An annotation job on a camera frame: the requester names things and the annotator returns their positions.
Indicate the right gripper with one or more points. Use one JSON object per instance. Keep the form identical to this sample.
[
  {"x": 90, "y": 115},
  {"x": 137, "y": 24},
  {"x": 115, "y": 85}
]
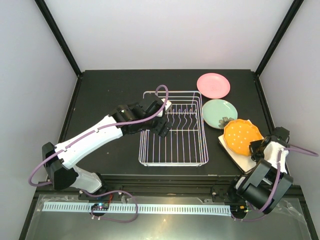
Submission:
[{"x": 253, "y": 144}]

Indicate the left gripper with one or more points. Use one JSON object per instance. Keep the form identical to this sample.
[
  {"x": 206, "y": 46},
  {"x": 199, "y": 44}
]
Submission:
[{"x": 158, "y": 129}]

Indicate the white square plate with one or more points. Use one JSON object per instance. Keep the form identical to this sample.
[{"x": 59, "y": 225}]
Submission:
[{"x": 244, "y": 163}]

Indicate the orange dotted scalloped plate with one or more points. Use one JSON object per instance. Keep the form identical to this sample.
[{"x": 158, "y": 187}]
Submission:
[{"x": 238, "y": 135}]

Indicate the white wire dish rack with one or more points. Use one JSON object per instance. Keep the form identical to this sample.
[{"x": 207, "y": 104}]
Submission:
[{"x": 185, "y": 145}]

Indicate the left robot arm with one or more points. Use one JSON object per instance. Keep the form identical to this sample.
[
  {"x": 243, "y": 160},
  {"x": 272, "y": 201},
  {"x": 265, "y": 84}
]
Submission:
[{"x": 62, "y": 168}]

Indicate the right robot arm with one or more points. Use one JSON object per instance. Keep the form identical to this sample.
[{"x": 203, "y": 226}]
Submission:
[{"x": 265, "y": 185}]

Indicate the green floral plate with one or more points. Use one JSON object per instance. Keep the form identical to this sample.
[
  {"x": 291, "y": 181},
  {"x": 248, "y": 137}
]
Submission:
[{"x": 217, "y": 113}]

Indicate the pink round plate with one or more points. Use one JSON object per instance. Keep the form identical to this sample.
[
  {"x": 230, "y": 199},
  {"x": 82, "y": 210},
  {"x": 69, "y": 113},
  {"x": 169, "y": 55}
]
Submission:
[{"x": 213, "y": 85}]

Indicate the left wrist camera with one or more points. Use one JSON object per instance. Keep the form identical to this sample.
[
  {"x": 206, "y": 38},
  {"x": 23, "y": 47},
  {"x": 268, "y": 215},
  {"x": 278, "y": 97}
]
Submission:
[{"x": 168, "y": 105}]

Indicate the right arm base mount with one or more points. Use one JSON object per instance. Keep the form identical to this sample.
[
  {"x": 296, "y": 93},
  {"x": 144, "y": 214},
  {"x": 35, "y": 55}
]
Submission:
[{"x": 225, "y": 193}]

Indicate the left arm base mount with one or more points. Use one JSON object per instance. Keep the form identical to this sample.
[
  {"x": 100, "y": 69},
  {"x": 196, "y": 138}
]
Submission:
[{"x": 108, "y": 188}]

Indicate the white slotted cable duct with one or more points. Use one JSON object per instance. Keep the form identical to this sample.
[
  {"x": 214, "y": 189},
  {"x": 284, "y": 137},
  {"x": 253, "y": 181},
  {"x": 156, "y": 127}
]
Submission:
[{"x": 131, "y": 208}]

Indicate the right black frame post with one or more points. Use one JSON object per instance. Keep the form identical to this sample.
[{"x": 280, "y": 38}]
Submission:
[{"x": 283, "y": 27}]

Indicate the black frame post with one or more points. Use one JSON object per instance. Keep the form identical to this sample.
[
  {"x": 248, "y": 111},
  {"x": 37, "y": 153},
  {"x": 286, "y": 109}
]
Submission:
[
  {"x": 283, "y": 27},
  {"x": 48, "y": 17}
]

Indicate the left black frame post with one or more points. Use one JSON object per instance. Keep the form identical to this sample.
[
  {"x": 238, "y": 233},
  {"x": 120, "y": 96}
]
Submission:
[{"x": 48, "y": 17}]

